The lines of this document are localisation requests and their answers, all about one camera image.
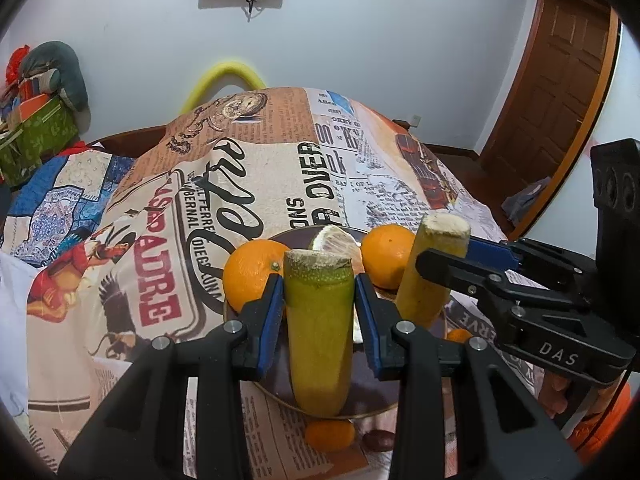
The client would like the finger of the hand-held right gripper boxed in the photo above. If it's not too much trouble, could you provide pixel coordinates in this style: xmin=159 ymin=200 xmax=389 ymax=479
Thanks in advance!
xmin=467 ymin=236 xmax=599 ymax=311
xmin=415 ymin=249 xmax=638 ymax=387

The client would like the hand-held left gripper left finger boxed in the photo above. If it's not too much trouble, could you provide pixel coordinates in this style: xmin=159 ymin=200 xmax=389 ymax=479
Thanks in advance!
xmin=57 ymin=274 xmax=286 ymax=480

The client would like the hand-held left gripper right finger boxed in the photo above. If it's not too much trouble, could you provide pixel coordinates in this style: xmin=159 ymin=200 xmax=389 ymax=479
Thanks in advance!
xmin=354 ymin=274 xmax=584 ymax=480

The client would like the greenish sugarcane piece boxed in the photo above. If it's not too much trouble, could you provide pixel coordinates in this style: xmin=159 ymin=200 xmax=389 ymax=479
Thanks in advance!
xmin=283 ymin=249 xmax=356 ymax=419

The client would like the large orange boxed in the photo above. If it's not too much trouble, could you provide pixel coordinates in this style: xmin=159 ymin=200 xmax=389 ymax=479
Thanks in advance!
xmin=222 ymin=239 xmax=292 ymax=314
xmin=360 ymin=223 xmax=419 ymax=291

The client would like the yellow sugarcane piece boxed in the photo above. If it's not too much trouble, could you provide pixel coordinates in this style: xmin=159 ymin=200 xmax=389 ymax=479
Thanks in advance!
xmin=395 ymin=212 xmax=472 ymax=332

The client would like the dark purple plate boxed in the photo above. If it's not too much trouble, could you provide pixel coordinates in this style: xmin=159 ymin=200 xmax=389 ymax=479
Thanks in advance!
xmin=222 ymin=225 xmax=448 ymax=420

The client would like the large peeled pomelo piece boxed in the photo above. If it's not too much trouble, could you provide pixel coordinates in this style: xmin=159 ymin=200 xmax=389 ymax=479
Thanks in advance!
xmin=308 ymin=225 xmax=364 ymax=272

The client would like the person's right forearm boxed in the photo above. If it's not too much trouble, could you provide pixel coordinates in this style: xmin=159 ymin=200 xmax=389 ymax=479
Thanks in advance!
xmin=575 ymin=380 xmax=634 ymax=467

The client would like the person's right hand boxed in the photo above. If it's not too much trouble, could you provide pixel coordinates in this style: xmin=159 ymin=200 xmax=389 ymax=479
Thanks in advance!
xmin=542 ymin=370 xmax=581 ymax=422

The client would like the dark brown round object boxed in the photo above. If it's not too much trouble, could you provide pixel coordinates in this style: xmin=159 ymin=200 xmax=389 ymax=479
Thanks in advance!
xmin=361 ymin=430 xmax=396 ymax=454

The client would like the newspaper print cloth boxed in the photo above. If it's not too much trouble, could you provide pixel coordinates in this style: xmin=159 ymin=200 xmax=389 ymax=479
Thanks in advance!
xmin=25 ymin=87 xmax=551 ymax=480

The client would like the brown wooden door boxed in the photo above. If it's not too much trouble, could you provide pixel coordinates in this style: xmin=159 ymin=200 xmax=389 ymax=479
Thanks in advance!
xmin=477 ymin=0 xmax=622 ymax=233

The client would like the blue patchwork quilt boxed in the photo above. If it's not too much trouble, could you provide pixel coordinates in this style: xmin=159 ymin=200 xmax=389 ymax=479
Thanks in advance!
xmin=0 ymin=150 xmax=137 ymax=272

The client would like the yellow foam tube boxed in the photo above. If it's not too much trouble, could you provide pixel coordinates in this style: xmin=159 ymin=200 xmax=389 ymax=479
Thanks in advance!
xmin=179 ymin=60 xmax=269 ymax=117

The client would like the grey pillow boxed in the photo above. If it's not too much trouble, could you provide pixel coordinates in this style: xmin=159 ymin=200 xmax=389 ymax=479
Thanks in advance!
xmin=20 ymin=41 xmax=90 ymax=112

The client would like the brown cardboard box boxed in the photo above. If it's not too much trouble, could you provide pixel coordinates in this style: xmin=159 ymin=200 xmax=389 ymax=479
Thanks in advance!
xmin=11 ymin=95 xmax=59 ymax=125

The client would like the orange striped box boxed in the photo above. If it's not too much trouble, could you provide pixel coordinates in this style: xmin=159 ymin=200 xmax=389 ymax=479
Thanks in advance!
xmin=17 ymin=76 xmax=63 ymax=103

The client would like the red plastic bag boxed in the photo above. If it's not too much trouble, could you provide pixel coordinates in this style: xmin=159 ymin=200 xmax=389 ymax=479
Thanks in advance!
xmin=6 ymin=45 xmax=32 ymax=82

